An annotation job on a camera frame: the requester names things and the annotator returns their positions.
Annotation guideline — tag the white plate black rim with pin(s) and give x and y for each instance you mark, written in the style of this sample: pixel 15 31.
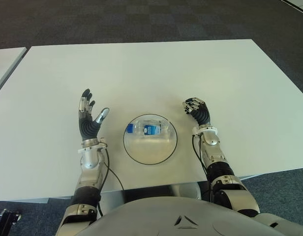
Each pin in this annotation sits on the white plate black rim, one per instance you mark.
pixel 149 152

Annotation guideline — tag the black metal stand foot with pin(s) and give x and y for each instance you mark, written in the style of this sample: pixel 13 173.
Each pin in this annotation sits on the black metal stand foot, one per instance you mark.
pixel 9 220

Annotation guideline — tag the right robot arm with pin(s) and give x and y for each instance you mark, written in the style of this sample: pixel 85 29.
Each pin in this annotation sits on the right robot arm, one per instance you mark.
pixel 215 157

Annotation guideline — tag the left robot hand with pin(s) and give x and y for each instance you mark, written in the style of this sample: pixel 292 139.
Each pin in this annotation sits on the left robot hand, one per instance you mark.
pixel 87 127

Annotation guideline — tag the grey robot torso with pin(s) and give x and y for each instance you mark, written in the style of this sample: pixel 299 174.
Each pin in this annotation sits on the grey robot torso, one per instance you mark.
pixel 178 216

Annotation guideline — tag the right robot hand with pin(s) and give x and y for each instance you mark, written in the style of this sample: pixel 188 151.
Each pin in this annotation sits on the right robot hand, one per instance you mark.
pixel 203 114

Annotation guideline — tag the white round base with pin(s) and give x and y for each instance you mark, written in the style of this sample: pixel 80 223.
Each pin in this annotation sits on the white round base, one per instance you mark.
pixel 188 190

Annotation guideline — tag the white neighbouring table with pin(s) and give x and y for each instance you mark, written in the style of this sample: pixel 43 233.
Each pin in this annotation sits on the white neighbouring table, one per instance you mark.
pixel 6 64

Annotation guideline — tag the clear plastic cup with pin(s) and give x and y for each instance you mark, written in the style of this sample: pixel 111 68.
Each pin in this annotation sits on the clear plastic cup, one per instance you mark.
pixel 151 129

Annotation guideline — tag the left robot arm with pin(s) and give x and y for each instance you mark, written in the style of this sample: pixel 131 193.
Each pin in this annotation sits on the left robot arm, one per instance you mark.
pixel 90 162

